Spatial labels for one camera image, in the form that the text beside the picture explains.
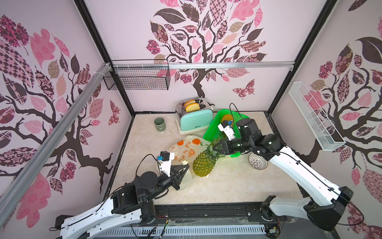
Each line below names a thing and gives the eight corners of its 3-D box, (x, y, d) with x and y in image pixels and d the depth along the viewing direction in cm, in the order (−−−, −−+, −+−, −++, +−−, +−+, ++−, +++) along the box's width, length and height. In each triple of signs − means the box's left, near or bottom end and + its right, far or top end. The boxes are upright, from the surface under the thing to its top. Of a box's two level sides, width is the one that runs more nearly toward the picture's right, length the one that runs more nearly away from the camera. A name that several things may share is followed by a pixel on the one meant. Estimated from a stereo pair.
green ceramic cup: (155, 131, 111) (153, 125, 105) (157, 124, 116) (155, 117, 110) (165, 131, 111) (163, 125, 105) (166, 124, 116) (165, 117, 110)
